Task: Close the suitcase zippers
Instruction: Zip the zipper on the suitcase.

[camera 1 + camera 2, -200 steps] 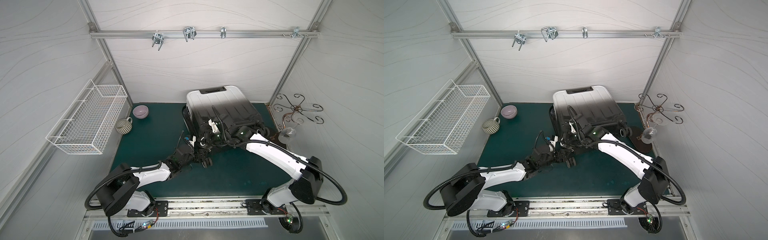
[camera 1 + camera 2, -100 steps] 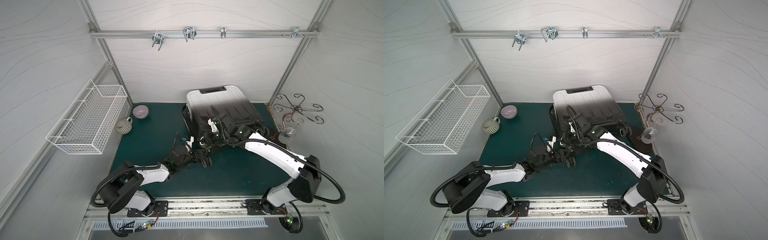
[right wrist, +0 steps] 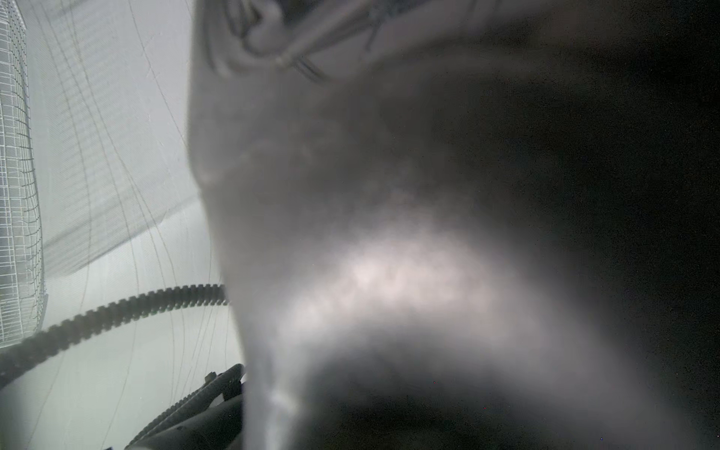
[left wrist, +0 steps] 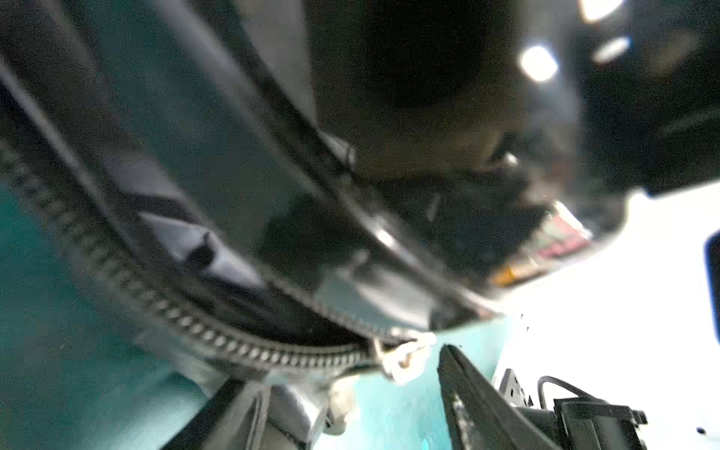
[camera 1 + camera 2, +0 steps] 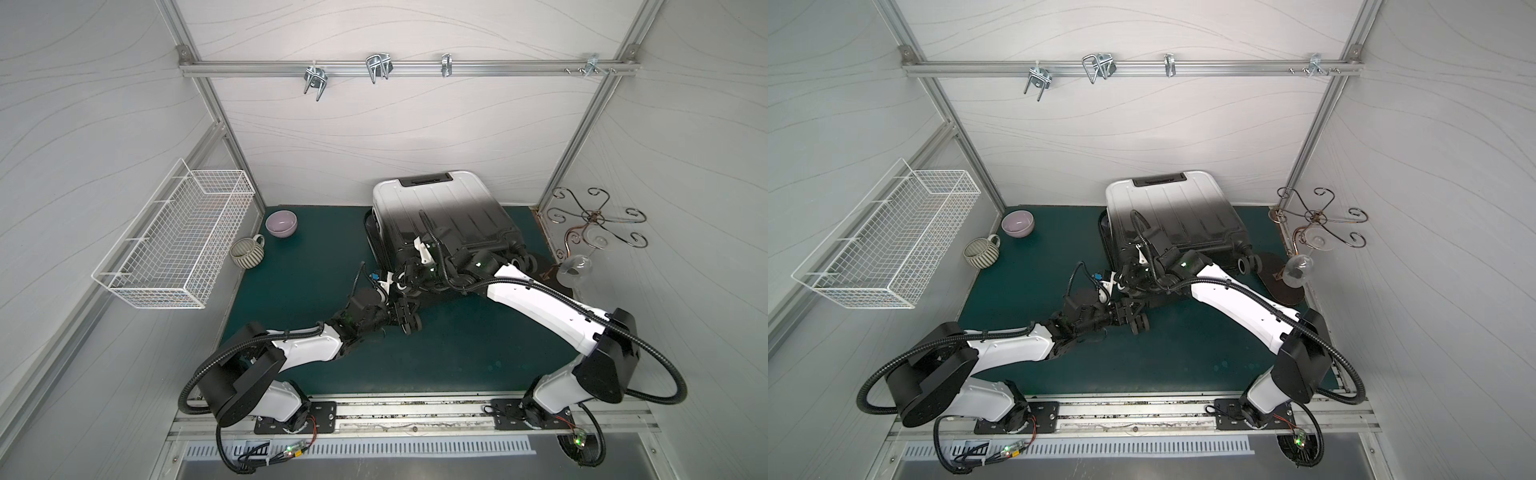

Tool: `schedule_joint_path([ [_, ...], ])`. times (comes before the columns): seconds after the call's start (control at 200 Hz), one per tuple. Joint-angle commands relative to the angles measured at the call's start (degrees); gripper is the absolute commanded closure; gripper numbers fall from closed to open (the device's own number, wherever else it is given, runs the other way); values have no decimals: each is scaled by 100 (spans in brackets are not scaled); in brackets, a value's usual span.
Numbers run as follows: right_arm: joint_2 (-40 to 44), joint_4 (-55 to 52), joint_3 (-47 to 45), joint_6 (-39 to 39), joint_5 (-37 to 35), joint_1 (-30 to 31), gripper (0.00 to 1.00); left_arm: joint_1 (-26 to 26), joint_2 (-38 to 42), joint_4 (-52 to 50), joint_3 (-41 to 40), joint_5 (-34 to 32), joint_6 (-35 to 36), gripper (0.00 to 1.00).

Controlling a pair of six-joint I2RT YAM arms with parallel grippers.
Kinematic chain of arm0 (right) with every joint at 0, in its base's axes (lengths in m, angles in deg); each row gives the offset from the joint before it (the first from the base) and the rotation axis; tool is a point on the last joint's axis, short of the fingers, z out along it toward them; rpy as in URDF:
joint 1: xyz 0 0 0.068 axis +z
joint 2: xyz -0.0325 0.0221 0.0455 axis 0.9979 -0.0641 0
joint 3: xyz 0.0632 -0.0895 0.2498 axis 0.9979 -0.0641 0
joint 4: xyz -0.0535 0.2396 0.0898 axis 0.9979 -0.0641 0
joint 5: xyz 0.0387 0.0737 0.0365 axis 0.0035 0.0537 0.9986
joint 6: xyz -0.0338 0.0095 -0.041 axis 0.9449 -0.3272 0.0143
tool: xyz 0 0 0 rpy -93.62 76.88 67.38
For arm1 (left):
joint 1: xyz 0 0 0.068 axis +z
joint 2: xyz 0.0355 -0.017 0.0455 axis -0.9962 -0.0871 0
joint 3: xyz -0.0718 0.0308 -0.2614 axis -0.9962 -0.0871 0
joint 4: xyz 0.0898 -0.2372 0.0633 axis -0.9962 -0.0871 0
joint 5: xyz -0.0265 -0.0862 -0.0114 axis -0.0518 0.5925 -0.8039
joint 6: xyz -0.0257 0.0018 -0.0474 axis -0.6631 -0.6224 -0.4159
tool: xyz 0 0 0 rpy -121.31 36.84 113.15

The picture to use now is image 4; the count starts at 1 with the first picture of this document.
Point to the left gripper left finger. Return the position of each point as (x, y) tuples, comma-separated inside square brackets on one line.
[(233, 419)]

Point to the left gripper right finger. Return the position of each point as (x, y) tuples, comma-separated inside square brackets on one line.
[(476, 414)]

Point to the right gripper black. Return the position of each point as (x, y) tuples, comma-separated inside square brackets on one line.
[(581, 421)]

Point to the silver zipper pull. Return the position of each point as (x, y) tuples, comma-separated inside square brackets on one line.
[(407, 361)]

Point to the white and black hardshell suitcase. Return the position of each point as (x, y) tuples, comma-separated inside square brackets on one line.
[(271, 185)]

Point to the green table mat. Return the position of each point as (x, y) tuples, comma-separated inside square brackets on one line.
[(70, 380)]

